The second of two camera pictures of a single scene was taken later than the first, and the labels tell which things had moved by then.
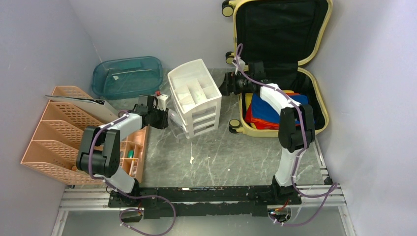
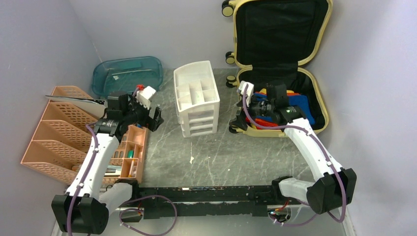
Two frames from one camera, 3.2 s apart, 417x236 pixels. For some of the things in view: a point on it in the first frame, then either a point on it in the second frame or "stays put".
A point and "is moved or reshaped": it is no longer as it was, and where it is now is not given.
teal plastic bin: x=121 y=77 stays put
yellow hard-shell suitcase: x=278 y=35 stays put
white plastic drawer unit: x=195 y=97 is moved or reshaped
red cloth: x=256 y=124 stays put
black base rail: x=175 y=202 stays put
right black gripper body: x=239 y=83 → x=260 y=108
